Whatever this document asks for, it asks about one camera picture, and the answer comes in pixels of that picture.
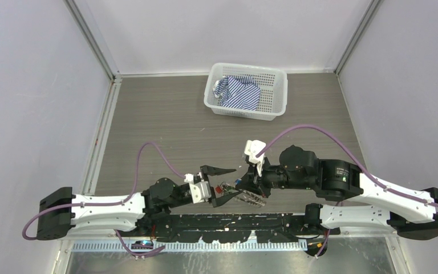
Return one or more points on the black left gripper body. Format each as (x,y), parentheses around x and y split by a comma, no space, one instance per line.
(199,177)

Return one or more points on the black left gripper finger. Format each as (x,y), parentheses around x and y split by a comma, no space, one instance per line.
(215,171)
(217,201)

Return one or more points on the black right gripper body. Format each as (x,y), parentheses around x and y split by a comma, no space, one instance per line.
(272,176)

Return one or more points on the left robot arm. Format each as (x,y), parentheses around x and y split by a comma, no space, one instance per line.
(63,212)

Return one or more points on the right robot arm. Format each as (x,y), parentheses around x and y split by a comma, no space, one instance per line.
(360,202)

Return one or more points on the white plastic basket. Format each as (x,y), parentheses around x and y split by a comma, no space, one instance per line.
(272,81)

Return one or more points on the blue striped shirt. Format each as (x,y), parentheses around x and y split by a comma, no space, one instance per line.
(240,92)

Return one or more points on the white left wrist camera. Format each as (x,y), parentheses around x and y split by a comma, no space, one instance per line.
(200,189)

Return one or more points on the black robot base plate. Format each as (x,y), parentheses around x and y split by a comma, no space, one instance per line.
(227,228)

